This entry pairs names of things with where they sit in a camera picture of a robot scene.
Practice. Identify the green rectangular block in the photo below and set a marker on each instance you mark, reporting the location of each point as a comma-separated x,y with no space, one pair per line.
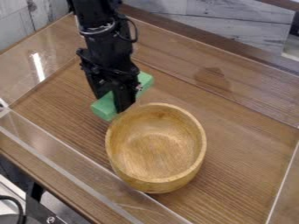
103,107

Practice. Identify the brown wooden bowl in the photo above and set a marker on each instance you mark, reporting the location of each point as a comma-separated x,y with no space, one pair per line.
156,145

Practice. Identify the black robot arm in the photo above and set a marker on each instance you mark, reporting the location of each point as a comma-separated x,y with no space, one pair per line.
95,8

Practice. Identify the clear acrylic tray enclosure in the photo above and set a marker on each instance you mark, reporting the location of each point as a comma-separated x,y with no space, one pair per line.
239,90

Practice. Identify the black metal table bracket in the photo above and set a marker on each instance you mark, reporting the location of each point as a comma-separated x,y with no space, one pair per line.
37,214

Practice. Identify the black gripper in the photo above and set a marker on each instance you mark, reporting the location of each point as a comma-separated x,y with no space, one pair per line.
105,58

